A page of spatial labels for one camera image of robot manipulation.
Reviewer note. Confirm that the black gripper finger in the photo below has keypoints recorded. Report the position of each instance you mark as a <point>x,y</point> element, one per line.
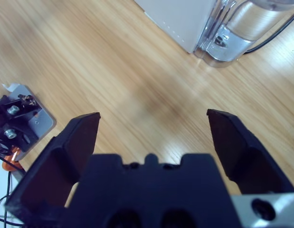
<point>66,147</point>
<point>233,147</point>

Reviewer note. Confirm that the white capsule coffee machine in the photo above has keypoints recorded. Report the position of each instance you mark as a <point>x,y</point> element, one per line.
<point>175,16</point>

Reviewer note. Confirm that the white tape tag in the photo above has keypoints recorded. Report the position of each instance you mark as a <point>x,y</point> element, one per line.
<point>11,86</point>

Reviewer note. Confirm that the clear water tank black lid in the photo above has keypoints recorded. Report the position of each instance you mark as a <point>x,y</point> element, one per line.
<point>241,31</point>

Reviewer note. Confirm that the light grey camera mount plate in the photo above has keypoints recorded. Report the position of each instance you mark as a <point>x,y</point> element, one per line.
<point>43,121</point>

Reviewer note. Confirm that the black camera mast with bracket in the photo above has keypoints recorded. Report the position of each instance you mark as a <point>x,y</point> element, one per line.
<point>9,118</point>

